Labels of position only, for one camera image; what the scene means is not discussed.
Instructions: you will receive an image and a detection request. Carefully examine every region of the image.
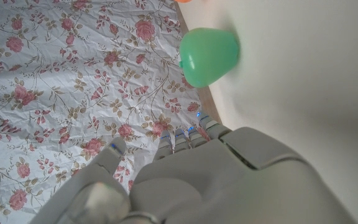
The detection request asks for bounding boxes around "floral backdrop cloth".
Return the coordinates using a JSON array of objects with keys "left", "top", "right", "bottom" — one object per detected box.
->
[{"left": 0, "top": 0, "right": 223, "bottom": 224}]

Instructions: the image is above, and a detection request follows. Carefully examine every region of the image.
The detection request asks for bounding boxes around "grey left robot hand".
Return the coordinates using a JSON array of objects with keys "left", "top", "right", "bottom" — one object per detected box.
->
[{"left": 28, "top": 111, "right": 358, "bottom": 224}]

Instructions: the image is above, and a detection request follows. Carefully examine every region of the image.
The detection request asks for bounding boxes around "cream foam board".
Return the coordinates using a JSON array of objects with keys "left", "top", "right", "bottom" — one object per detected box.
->
[{"left": 177, "top": 0, "right": 358, "bottom": 224}]

